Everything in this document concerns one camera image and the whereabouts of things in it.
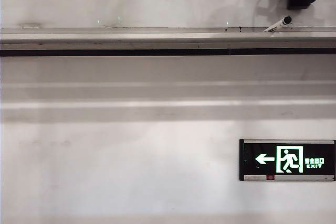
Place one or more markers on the aluminium whiteboard pen tray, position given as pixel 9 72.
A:
pixel 131 41

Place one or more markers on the white marker pen black cap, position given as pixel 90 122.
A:
pixel 278 23

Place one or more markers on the black green exit sign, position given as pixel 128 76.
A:
pixel 260 150

